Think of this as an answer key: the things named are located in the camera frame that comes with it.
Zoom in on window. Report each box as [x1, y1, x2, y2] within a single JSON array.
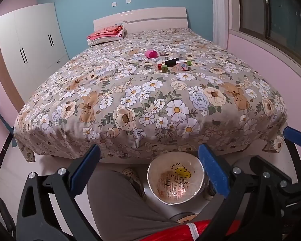
[[237, 0, 301, 66]]

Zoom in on white carton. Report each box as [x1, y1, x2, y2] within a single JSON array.
[[176, 60, 189, 72]]

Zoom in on beige bear slipper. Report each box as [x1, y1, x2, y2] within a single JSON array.
[[122, 167, 138, 181]]

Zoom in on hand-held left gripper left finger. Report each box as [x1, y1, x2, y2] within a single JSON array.
[[16, 144, 101, 241]]

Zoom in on dark bag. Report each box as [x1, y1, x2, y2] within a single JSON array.
[[0, 189, 15, 241]]

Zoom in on folded pink blanket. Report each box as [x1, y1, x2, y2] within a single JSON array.
[[87, 25, 124, 41]]

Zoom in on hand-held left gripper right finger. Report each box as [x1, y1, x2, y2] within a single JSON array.
[[198, 144, 299, 241]]

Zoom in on person's grey trouser leg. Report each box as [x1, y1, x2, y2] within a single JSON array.
[[87, 168, 198, 241]]

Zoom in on folded pink red clothes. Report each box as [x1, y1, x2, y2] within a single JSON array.
[[88, 29, 127, 46]]

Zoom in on red puffy jacket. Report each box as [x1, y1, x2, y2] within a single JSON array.
[[148, 220, 241, 241]]

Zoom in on white wardrobe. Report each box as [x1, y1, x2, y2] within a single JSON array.
[[0, 2, 70, 103]]

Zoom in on bed with floral bedspread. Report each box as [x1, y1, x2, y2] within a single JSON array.
[[14, 28, 289, 165]]

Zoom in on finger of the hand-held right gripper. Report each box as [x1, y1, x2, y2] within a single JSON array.
[[249, 155, 301, 201], [283, 126, 301, 181]]

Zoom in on cream bed headboard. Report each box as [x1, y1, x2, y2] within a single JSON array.
[[93, 7, 189, 32]]

